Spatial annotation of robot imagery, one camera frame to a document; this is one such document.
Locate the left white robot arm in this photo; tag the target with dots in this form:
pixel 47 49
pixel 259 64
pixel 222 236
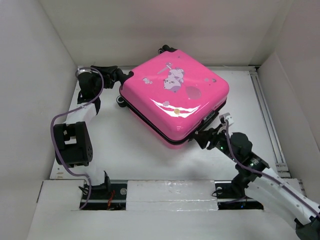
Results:
pixel 69 132

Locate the pink hard-shell suitcase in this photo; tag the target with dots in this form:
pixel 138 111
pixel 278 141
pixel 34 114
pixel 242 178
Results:
pixel 174 95

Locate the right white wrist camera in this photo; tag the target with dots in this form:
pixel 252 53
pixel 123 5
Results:
pixel 226 117

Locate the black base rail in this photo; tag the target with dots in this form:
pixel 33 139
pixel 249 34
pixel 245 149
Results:
pixel 180 196

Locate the aluminium frame rail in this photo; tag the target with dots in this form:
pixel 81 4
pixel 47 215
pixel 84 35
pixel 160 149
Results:
pixel 280 161

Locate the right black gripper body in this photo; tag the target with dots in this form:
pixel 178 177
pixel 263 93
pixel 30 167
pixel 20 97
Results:
pixel 220 141

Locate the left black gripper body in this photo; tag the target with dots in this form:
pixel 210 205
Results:
pixel 97 79

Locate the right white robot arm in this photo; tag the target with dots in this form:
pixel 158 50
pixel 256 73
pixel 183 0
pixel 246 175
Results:
pixel 258 181

